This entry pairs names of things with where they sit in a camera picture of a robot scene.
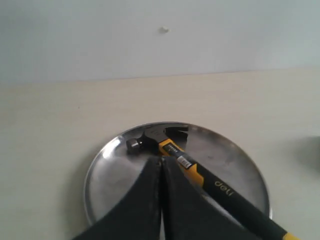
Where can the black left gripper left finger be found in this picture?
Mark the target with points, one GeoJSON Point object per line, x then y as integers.
{"type": "Point", "coordinates": [137, 216]}

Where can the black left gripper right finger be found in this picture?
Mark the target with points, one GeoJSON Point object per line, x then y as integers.
{"type": "Point", "coordinates": [187, 215]}

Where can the black yellow claw hammer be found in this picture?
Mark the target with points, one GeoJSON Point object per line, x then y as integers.
{"type": "Point", "coordinates": [157, 138]}

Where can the round stainless steel plate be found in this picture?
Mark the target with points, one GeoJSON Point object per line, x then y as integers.
{"type": "Point", "coordinates": [113, 171]}

